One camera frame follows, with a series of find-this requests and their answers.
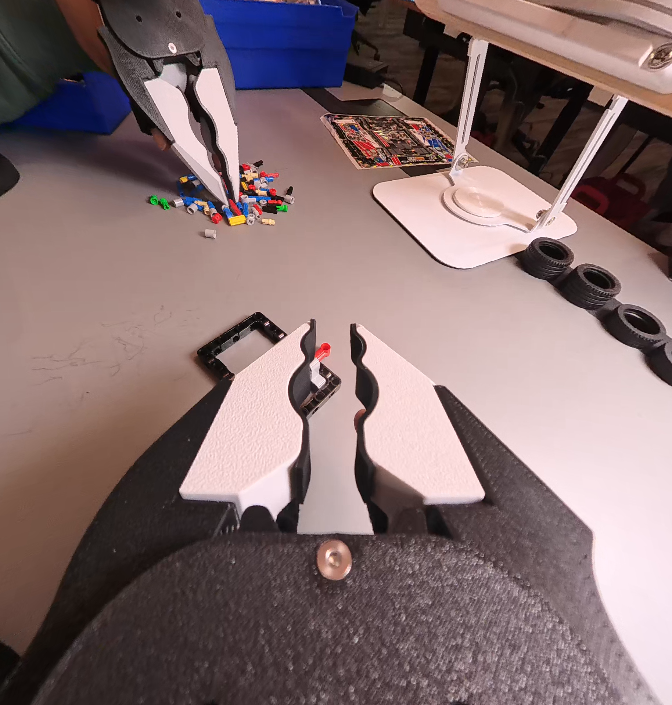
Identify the white tablet stand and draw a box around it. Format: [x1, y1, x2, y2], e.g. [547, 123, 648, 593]
[373, 37, 630, 270]

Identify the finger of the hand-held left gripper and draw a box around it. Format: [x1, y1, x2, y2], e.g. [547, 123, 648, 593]
[144, 62, 229, 206]
[190, 66, 242, 207]

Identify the silver tablet device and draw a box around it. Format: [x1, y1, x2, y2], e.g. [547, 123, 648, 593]
[413, 0, 672, 124]

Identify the black rubber lego tire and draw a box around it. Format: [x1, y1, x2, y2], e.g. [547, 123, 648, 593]
[647, 340, 672, 392]
[606, 303, 668, 353]
[520, 237, 575, 282]
[562, 263, 622, 310]

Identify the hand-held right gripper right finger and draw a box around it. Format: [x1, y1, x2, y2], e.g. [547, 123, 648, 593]
[349, 324, 486, 521]

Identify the pile of small lego pieces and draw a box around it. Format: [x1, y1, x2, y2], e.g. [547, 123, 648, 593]
[148, 160, 296, 239]

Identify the printed instruction sheet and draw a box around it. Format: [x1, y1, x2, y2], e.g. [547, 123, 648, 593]
[320, 113, 477, 170]

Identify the person's green shirt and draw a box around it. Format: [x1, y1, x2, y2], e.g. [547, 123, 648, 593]
[0, 0, 102, 138]

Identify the person's left forearm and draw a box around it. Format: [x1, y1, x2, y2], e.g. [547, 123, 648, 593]
[55, 0, 116, 75]

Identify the black power adapter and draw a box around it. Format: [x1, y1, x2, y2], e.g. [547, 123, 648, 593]
[344, 58, 389, 89]

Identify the large blue plastic bin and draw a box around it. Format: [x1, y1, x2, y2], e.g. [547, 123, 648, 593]
[199, 0, 359, 90]

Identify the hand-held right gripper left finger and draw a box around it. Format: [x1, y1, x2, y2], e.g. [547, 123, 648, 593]
[179, 318, 319, 518]

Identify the black lego frame assembly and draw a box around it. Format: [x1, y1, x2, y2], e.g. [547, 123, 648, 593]
[197, 312, 342, 420]

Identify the small blue plastic bin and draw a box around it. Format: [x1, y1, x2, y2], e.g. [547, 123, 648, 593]
[0, 72, 133, 135]

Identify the person's left hand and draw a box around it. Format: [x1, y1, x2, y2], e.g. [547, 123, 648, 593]
[139, 110, 177, 152]

